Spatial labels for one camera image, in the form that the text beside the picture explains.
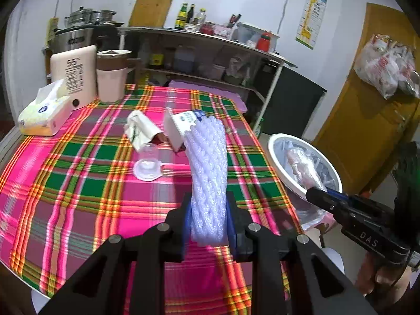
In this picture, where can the dark sauce bottle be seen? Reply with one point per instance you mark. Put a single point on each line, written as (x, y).
(191, 14)

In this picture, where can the steel electric cooker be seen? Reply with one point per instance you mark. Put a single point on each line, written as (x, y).
(73, 41)

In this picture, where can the white plastic stool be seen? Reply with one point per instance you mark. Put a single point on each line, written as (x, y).
(333, 259)

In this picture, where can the yellowish power strip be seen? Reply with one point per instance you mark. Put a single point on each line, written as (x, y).
(52, 31)

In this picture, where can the black cabinet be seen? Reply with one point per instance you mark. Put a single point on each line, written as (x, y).
(295, 101)

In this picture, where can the small patterned bowl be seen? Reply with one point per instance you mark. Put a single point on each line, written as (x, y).
(191, 28)

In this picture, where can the green bottle yellow label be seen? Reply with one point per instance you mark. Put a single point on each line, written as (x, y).
(181, 19)

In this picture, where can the crumpled plastic bags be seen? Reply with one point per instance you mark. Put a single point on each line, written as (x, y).
(238, 67)

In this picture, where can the red lidded jar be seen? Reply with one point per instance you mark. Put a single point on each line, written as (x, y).
(207, 29)

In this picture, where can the clear plastic container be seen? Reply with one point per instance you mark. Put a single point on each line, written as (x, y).
(246, 34)

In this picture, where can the giraffe wall chart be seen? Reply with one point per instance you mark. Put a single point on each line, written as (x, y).
(310, 19)

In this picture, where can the person's right hand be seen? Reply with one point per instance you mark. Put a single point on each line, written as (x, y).
(380, 277)

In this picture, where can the white foam fruit net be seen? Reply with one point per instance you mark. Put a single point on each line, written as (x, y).
(206, 170)

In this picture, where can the wooden door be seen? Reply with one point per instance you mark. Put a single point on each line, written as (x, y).
(354, 121)

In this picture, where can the pink knife holder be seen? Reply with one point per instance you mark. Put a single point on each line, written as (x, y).
(223, 32)

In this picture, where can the clear plastic bin liner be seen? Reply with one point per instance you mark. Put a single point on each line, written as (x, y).
(282, 147)

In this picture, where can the green bottle on floor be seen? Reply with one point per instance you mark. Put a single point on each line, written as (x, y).
(261, 126)

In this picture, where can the pink lidded storage box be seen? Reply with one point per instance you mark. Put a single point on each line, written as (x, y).
(210, 87)

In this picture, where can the clear plastic jelly cup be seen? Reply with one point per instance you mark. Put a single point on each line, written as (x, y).
(147, 170)
(149, 151)

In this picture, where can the pink jug with brown band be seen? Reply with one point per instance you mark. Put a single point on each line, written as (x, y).
(110, 85)

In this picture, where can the white round trash bin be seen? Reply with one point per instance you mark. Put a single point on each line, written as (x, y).
(288, 182)

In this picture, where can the translucent plastic jug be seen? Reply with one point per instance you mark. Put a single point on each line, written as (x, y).
(183, 60)

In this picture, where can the white 55 degree box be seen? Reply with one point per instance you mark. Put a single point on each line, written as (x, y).
(75, 75)

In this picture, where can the wooden cutting board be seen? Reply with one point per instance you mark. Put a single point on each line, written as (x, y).
(152, 6)

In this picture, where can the pink plastic stool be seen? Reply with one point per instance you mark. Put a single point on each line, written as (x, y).
(329, 224)

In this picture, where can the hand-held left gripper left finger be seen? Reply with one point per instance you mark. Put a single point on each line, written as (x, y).
(187, 218)

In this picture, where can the red thermos bottle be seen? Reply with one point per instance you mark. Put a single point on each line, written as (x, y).
(263, 43)

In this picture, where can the white green-print paper wrapper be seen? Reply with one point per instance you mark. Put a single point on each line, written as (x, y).
(141, 128)

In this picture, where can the clear pinkish plastic wrapper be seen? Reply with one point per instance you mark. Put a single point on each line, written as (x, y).
(302, 167)

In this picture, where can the hanging plastic bags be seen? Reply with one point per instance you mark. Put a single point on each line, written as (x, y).
(380, 65)

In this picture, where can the white blue milk carton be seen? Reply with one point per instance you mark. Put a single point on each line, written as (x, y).
(175, 128)

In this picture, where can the steel shelf unit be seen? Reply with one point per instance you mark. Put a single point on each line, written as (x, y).
(197, 36)

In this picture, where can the clear oil bottle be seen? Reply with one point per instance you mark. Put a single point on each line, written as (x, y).
(201, 18)

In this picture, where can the soft tissue pack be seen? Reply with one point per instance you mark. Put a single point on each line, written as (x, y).
(42, 118)

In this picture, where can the dark bottle yellow label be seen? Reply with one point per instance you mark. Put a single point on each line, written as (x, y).
(157, 59)

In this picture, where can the pink plastic tub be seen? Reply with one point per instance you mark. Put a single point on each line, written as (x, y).
(217, 71)

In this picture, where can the pink green plaid tablecloth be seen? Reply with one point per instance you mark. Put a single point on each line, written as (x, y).
(82, 203)

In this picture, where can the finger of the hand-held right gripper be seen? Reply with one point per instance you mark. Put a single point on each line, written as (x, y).
(343, 197)
(328, 203)

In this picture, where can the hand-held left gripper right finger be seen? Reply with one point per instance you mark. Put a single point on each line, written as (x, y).
(231, 224)

